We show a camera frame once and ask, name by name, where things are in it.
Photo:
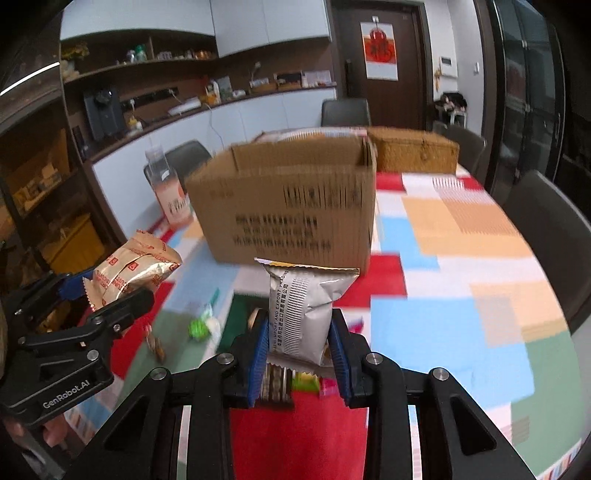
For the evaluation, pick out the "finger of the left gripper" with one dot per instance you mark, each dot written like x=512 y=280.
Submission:
x=47 y=292
x=111 y=320

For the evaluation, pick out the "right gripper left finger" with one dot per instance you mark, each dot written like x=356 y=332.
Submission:
x=140 y=439

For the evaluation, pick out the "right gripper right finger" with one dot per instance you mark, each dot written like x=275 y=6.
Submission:
x=457 y=438

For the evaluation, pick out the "beige snack packet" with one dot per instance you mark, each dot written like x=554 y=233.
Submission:
x=142 y=261

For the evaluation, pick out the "silver white snack packet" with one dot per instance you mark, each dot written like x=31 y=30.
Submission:
x=301 y=301

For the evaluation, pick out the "green lollipop far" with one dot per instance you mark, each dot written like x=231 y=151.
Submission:
x=206 y=325

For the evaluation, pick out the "white counter cabinet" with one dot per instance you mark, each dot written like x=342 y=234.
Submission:
x=120 y=173

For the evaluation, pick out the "pink drink bottle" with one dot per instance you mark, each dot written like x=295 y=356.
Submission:
x=167 y=188

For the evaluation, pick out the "small green yellow packet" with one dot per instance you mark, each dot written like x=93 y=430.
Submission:
x=306 y=382

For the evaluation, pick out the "black coffee machine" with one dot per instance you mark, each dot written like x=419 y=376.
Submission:
x=104 y=113

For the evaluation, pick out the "grey chair right near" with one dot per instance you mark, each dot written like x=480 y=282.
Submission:
x=559 y=236

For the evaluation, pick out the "brown cardboard box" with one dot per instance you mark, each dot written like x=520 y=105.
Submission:
x=303 y=201

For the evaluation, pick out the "grey chair right far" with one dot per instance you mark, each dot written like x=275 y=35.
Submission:
x=472 y=146

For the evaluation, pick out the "woven wicker box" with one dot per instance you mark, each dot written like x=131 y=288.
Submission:
x=413 y=151

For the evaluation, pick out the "white upper cabinets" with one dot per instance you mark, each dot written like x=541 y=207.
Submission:
x=236 y=25

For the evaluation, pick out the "grey chair far end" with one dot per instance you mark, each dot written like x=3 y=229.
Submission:
x=348 y=112

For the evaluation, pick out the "white shoe rack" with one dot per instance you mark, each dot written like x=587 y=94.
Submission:
x=452 y=109

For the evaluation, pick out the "dark brown door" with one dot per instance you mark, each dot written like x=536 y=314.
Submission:
x=405 y=103

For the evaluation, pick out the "black glass sliding door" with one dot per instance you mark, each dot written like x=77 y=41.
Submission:
x=537 y=126

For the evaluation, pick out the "red fu calendar poster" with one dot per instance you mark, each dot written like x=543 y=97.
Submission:
x=379 y=50

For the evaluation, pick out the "wall intercom panel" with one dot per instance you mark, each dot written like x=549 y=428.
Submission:
x=447 y=67

